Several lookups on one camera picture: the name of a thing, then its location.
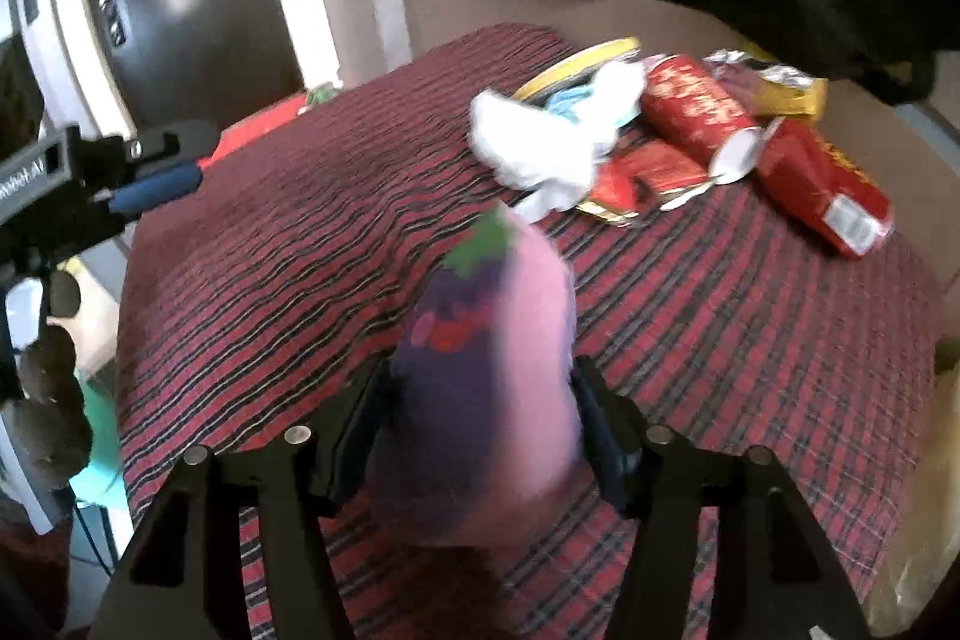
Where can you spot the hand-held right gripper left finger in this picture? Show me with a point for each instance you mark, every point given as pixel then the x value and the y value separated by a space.
pixel 360 437

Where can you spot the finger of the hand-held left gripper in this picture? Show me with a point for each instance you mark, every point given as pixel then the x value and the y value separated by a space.
pixel 172 144
pixel 161 186

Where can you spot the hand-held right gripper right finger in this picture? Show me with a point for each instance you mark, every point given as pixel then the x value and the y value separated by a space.
pixel 600 437

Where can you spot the purple eggplant print packet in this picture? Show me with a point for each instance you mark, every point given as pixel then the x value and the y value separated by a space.
pixel 480 400

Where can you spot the person's left hand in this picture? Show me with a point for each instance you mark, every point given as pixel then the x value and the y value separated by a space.
pixel 49 370

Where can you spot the red flat object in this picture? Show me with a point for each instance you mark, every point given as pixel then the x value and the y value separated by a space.
pixel 262 119

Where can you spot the red plaid cloth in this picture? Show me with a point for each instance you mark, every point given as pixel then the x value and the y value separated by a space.
pixel 300 235

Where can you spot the small red packet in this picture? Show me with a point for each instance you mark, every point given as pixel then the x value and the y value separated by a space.
pixel 652 171

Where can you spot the white crumpled tissue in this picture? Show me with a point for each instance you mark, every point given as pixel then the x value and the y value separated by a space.
pixel 540 145

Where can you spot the red carton box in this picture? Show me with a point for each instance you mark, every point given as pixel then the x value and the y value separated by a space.
pixel 810 175

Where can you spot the light blue wrapper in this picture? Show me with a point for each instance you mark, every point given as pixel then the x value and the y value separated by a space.
pixel 570 102

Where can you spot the red paper cup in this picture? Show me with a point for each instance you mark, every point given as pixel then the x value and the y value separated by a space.
pixel 690 108

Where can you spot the yellow rimmed plate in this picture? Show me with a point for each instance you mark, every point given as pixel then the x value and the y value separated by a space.
pixel 577 63

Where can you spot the gold foil wrapper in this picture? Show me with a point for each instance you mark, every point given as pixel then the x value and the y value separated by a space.
pixel 787 93

